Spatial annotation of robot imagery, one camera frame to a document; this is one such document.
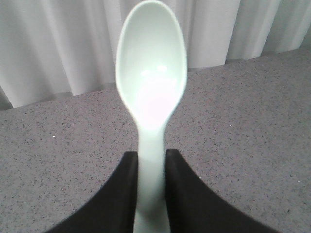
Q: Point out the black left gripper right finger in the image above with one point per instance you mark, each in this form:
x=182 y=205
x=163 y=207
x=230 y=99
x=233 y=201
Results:
x=194 y=208

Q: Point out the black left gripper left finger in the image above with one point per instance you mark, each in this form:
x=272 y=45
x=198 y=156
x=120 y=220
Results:
x=112 y=208

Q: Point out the mint green plastic spoon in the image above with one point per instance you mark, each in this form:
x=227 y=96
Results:
x=151 y=75

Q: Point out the grey stone countertop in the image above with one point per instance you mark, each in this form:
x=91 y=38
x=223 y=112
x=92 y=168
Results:
x=245 y=129

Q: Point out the white pleated curtain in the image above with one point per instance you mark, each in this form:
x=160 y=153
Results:
x=56 y=48

